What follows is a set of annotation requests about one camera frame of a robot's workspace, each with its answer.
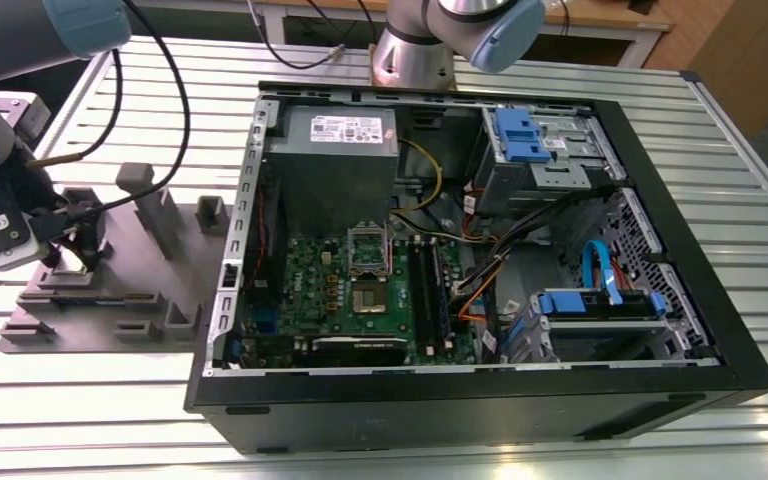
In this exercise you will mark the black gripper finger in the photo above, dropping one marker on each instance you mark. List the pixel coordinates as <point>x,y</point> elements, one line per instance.
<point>94,235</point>
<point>54,255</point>

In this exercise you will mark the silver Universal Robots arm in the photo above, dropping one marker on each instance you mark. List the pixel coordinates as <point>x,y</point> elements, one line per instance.
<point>418,60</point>

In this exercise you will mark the CPU socket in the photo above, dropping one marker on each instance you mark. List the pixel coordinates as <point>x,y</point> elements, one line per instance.
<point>371,299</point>

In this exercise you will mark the grey parts rack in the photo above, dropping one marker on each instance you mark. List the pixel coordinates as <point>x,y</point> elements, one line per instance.
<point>131,305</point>

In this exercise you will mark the blue board connector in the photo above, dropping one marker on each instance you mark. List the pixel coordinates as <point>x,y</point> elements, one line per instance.
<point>266,320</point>

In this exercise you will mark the green motherboard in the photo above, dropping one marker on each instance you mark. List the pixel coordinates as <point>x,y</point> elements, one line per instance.
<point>311,300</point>

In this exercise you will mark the grey power supply unit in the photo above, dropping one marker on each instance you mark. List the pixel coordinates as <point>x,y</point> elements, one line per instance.
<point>331,180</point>

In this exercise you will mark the white power supply label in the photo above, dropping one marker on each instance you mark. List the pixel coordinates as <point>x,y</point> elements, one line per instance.
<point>358,122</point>

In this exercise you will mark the black graphics card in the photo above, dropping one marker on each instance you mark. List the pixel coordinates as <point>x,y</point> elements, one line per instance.
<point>358,350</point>

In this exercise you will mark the black RAM slot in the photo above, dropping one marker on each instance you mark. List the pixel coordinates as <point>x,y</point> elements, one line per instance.
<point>441,295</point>
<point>418,300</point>

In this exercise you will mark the black PC case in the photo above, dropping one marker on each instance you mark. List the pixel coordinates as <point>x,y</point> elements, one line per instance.
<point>425,415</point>

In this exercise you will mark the blue drive latch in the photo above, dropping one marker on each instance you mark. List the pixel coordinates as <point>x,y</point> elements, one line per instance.
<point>521,135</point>

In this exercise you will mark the silver drive cage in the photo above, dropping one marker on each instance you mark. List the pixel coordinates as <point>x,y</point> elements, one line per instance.
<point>558,175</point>

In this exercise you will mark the silver disk bay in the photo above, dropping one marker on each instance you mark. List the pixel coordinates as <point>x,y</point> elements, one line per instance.
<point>598,325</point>

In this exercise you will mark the hard disk in blue carrier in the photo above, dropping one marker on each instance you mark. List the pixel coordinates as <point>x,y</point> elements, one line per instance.
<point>612,310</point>

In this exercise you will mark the small black desk object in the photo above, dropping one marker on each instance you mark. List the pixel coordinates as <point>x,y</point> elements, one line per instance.
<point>641,6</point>

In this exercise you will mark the brown cabinet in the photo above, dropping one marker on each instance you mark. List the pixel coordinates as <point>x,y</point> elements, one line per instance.
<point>745,60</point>

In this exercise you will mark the grey box camera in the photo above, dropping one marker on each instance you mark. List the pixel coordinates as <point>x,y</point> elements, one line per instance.
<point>20,117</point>

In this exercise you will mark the blue drive rail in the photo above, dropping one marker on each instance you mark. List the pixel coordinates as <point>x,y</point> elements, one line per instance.
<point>514,335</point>

